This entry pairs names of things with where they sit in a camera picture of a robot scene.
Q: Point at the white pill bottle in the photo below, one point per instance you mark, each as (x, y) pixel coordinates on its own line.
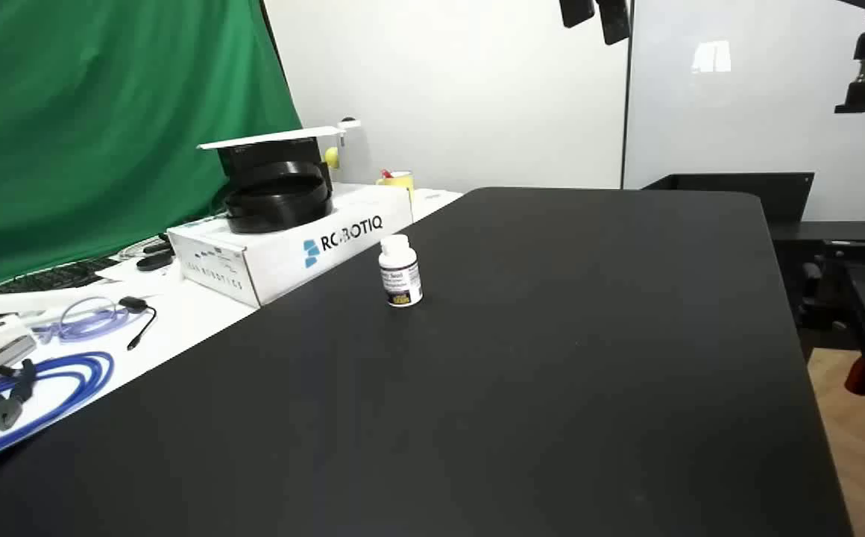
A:
(401, 271)

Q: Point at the thin vertical metal pole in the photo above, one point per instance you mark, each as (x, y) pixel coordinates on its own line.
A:
(627, 99)

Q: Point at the black monitor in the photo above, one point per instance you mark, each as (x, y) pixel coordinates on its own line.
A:
(740, 196)

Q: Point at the small yellow object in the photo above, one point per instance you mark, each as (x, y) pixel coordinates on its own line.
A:
(398, 180)

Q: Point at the black box with white lid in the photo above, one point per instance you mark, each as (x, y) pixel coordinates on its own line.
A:
(273, 145)

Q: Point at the white Robotiq cardboard box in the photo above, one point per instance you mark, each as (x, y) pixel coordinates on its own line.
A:
(284, 248)

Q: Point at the small red object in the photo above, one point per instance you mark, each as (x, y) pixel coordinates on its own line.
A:
(858, 373)

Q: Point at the green screen cloth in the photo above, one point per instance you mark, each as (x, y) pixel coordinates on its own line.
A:
(106, 120)

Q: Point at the black computer mouse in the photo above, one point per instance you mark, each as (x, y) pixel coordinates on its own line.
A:
(157, 262)

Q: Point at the black keyboard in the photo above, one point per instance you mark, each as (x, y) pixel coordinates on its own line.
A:
(49, 275)

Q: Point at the black clamp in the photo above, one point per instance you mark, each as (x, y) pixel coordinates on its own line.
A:
(6, 391)

